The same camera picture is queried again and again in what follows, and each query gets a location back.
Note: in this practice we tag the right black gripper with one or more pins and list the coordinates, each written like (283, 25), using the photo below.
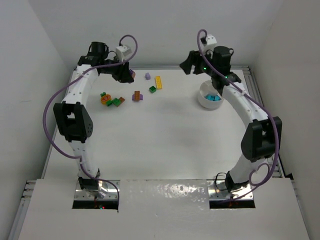
(194, 61)

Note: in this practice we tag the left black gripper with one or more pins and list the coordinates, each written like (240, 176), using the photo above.
(121, 71)

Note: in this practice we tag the purple lego plate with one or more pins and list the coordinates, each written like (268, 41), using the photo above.
(132, 73)

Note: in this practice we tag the small lavender lego brick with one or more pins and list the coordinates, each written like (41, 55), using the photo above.
(147, 76)

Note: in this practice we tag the brown and purple lego stack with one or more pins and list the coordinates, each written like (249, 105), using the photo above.
(137, 96)

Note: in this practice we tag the dark green lego brick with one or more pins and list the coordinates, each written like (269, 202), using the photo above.
(152, 89)

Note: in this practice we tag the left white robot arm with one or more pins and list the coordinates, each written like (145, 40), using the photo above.
(72, 118)

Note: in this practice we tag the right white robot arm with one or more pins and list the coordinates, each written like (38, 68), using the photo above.
(262, 136)

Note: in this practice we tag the brown lego tile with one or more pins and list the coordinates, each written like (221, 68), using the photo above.
(121, 99)

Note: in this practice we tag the white round divided container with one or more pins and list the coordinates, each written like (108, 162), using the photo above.
(207, 88)

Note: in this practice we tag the orange round lego piece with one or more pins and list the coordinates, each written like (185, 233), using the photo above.
(105, 98)

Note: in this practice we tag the yellow long lego brick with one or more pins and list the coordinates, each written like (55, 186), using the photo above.
(158, 83)

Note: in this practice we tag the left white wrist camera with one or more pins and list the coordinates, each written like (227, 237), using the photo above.
(122, 52)

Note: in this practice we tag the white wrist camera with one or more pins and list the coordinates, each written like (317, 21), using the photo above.
(122, 52)
(209, 42)

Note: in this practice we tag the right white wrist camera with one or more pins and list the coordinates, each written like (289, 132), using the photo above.
(209, 42)

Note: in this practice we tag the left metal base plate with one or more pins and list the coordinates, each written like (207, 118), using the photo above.
(105, 192)

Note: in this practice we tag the metal base plate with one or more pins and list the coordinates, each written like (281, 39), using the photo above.
(217, 191)
(105, 192)

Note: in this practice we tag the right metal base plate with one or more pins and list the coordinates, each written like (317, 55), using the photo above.
(217, 191)

